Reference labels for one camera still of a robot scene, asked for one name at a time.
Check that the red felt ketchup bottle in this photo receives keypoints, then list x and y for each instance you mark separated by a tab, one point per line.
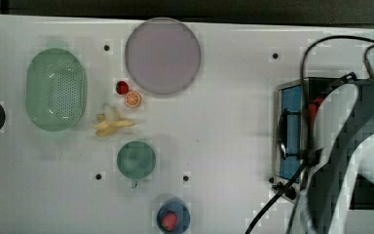
313	108

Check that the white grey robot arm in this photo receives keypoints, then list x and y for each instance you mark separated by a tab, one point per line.
343	149

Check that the silver blue toaster oven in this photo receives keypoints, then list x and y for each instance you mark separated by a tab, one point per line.
290	140

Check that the toy orange slice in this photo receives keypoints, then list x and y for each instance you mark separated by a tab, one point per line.
133	99

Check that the green cup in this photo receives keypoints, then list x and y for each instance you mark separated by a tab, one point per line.
136	160

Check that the round grey plate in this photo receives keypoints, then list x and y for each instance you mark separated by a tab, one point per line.
163	56

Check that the red toy strawberry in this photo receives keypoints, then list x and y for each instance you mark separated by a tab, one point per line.
122	88

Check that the peeled toy banana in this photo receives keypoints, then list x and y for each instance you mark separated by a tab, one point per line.
110	122

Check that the blue bowl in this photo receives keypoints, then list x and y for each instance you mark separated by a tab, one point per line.
178	207

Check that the pink strawberry in bowl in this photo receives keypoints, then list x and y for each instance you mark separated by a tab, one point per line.
169	221

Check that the green plastic colander basket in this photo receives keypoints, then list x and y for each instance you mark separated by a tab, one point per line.
56	90

